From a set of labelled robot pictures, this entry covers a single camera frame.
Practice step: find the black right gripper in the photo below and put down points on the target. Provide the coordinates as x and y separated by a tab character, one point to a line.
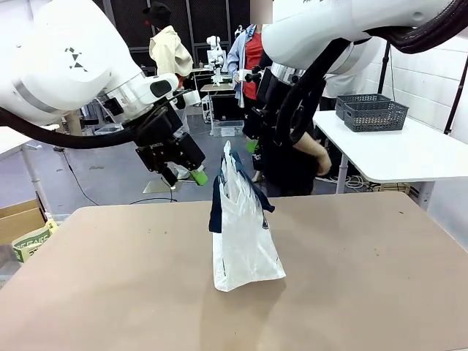
267	106

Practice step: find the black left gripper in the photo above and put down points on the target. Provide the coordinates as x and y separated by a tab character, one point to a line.
175	150

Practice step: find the dark grey plastic basket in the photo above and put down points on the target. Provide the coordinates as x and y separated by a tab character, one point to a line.
376	116
360	98

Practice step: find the person's right forearm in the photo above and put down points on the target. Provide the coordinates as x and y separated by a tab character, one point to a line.
307	145

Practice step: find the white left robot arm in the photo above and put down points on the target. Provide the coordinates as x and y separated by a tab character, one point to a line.
55	55

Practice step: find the person's right hand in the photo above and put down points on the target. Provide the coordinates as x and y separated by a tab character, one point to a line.
323	162

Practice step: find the metal floor plate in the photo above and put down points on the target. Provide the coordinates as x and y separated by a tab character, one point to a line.
157	187

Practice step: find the clear plastic storage box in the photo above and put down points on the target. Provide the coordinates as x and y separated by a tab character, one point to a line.
226	128

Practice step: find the black equipment case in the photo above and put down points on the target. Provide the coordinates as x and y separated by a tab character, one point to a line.
226	108

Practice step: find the person in black t-shirt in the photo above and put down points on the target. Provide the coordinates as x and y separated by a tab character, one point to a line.
289	175

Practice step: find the wooden top background table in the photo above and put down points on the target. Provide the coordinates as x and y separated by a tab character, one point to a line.
217	87

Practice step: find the person in red top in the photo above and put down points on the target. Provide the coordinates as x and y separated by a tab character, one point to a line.
245	58

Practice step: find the white box on floor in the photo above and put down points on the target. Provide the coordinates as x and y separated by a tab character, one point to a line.
108	129

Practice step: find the small white background robot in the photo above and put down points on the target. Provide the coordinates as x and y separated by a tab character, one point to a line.
215	55

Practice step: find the mannequin in cream hoodie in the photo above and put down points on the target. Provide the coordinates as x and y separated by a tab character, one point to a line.
166	51

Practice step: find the white side table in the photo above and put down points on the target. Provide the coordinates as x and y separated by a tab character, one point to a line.
402	153

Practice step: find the green printed carton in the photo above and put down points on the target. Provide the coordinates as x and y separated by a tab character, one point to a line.
33	243

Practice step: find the white desk with leg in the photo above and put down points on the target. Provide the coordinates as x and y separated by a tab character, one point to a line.
22	140

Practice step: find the brown cardboard box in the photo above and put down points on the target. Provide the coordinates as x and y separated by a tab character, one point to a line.
18	219

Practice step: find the black tripod stand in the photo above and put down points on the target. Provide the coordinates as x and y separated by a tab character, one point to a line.
453	106

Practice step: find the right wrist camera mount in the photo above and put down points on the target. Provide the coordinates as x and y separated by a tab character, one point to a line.
253	75

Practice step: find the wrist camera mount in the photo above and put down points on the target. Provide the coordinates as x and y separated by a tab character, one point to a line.
253	75
190	98

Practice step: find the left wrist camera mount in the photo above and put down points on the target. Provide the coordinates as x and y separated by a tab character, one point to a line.
190	98

